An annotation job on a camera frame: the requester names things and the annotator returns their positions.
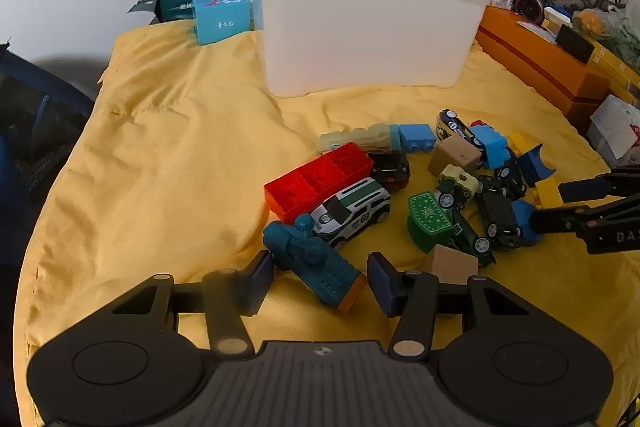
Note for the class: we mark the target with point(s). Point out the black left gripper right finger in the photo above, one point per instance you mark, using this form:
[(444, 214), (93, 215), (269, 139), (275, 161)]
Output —
[(416, 298)]

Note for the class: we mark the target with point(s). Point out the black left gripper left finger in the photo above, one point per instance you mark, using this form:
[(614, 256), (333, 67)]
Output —
[(224, 297)]

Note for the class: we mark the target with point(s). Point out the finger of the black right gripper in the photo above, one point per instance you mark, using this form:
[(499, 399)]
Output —
[(572, 218), (604, 185)]

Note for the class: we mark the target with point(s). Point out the tan wooden block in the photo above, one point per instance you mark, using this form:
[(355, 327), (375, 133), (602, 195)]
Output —
[(451, 266)]

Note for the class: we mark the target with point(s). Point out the blue round block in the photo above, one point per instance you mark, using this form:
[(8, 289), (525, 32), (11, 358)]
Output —
[(522, 211)]

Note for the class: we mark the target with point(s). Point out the blue arch block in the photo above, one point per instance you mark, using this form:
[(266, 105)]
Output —
[(533, 169)]

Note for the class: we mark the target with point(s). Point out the teal toy train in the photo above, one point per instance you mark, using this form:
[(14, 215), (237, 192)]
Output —
[(335, 281)]

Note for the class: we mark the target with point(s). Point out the white green toy car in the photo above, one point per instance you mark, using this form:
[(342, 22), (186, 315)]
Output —
[(348, 212)]

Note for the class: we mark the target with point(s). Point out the yellow small brick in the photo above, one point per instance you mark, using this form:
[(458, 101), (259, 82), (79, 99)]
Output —
[(547, 194)]

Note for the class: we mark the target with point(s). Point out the white paper bag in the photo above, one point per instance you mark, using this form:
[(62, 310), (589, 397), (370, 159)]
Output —
[(614, 132)]

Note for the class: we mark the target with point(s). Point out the green arch block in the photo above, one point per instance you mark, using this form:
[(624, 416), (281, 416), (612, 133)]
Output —
[(428, 224)]

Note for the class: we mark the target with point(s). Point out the small black toy car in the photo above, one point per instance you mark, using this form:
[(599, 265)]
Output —
[(510, 180)]

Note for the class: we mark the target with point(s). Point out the dark green toy car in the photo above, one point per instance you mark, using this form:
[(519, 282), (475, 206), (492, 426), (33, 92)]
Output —
[(468, 241)]

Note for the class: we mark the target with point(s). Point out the orange long box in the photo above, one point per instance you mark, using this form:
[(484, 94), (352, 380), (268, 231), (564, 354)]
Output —
[(575, 88)]

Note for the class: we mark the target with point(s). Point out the light blue brick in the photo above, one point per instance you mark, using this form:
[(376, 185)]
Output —
[(497, 153)]

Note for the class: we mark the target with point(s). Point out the cream green toy car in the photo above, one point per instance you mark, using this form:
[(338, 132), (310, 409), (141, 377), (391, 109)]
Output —
[(455, 187)]

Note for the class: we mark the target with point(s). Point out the red transparent long brick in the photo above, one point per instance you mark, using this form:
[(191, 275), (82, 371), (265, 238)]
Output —
[(306, 187)]

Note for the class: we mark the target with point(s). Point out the black red toy car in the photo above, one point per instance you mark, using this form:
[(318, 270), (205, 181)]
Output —
[(391, 170)]

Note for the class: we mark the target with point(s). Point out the yellow cloth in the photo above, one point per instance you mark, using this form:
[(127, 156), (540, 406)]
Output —
[(169, 173)]

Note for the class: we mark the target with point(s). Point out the tan wooden cube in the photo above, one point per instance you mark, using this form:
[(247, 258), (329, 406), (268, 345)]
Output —
[(454, 150)]

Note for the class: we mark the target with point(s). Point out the black yellow toy car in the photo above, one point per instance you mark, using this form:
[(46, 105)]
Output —
[(448, 123)]

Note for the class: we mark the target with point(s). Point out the pale glow toy train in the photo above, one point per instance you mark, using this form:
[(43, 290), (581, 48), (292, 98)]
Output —
[(379, 138)]

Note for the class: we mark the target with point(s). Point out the light blue small box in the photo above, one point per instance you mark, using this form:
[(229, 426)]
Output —
[(216, 20)]

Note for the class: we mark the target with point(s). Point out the white plastic bin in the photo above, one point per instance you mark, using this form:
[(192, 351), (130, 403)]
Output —
[(314, 45)]

